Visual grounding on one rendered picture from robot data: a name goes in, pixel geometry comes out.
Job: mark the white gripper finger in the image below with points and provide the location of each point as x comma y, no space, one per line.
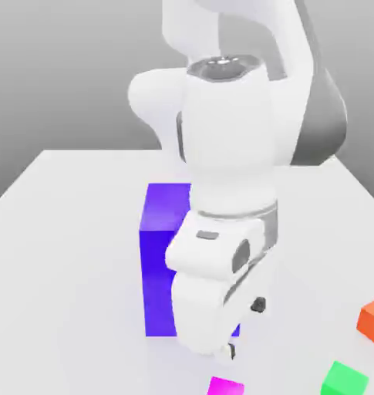
229,350

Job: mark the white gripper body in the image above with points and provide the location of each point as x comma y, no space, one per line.
202,311

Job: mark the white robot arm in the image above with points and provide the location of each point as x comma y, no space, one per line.
229,129

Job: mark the small magenta cube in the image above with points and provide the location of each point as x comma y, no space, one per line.
225,387

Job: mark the small green cube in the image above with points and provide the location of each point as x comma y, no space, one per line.
344,381

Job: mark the small orange cube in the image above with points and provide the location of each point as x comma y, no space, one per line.
373,322

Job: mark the large blue box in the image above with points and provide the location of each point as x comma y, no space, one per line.
157,265

